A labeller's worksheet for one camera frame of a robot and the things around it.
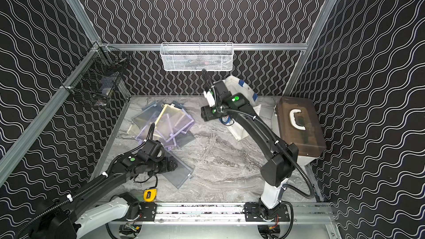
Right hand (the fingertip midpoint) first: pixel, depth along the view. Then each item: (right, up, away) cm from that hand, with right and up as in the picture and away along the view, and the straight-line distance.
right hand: (208, 113), depth 80 cm
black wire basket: (-64, +22, +13) cm, 69 cm away
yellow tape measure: (-27, -39, -2) cm, 48 cm away
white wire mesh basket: (+4, +35, +24) cm, 43 cm away
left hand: (-18, -25, 0) cm, 31 cm away
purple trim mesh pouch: (-25, -7, +22) cm, 34 cm away
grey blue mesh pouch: (-15, -32, +5) cm, 36 cm away
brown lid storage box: (+44, -5, 0) cm, 44 cm away
